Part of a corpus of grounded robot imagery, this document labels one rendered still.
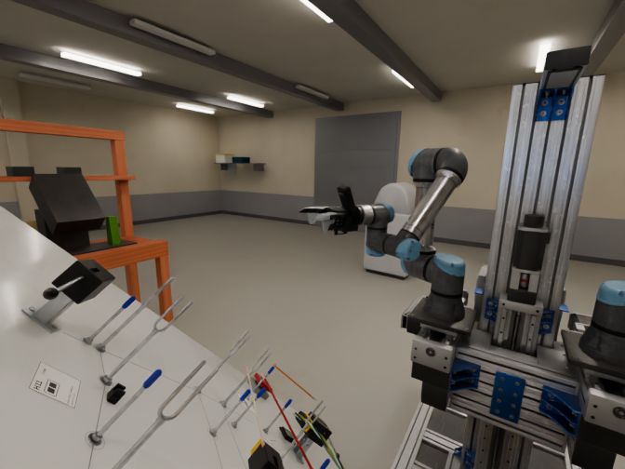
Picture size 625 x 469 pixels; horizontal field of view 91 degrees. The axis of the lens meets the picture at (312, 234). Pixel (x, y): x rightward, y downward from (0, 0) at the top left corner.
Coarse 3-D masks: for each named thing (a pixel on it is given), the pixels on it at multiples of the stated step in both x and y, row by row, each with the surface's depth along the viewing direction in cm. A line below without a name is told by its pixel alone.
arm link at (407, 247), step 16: (448, 160) 109; (464, 160) 109; (448, 176) 107; (464, 176) 108; (432, 192) 107; (448, 192) 107; (416, 208) 107; (432, 208) 105; (416, 224) 103; (384, 240) 107; (400, 240) 102; (416, 240) 101; (400, 256) 102; (416, 256) 101
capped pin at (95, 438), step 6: (156, 372) 33; (150, 378) 33; (156, 378) 33; (144, 384) 32; (150, 384) 32; (144, 390) 32; (132, 396) 32; (138, 396) 32; (126, 402) 32; (132, 402) 32; (126, 408) 32; (120, 414) 32; (114, 420) 31; (108, 426) 31; (96, 432) 31; (102, 432) 31; (90, 438) 31; (96, 438) 31; (96, 444) 31
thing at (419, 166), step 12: (420, 156) 120; (432, 156) 116; (408, 168) 126; (420, 168) 120; (432, 168) 116; (420, 180) 121; (432, 180) 119; (420, 192) 123; (432, 228) 126; (420, 240) 126; (432, 240) 128; (420, 252) 126; (432, 252) 126; (408, 264) 130; (420, 264) 125; (420, 276) 126
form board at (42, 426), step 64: (0, 256) 45; (64, 256) 63; (0, 320) 35; (64, 320) 44; (0, 384) 28; (128, 384) 43; (192, 384) 60; (0, 448) 24; (64, 448) 28; (128, 448) 34; (192, 448) 43; (320, 448) 92
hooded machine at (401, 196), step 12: (384, 192) 490; (396, 192) 478; (408, 192) 480; (396, 204) 481; (408, 204) 473; (396, 216) 480; (408, 216) 469; (396, 228) 483; (372, 264) 519; (384, 264) 505; (396, 264) 493; (396, 276) 501
